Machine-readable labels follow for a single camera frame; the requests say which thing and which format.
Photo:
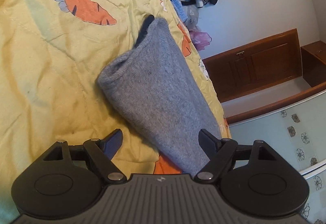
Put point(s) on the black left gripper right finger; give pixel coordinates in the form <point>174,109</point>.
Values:
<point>220,153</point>

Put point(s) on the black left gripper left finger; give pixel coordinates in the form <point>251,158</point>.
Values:
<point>100,154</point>

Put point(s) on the grey knitted garment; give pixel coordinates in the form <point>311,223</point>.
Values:
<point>153,89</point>

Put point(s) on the brown wooden door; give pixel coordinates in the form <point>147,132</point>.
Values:
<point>242,74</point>

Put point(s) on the pink plastic bag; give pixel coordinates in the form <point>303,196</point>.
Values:
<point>200,39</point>

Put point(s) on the yellow carrot print quilt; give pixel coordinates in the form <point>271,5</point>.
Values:
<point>52,52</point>

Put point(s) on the light blue fleece blanket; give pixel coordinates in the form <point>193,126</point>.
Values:
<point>179,10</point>

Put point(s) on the grey garment on pile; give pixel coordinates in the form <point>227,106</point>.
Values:
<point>192,17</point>

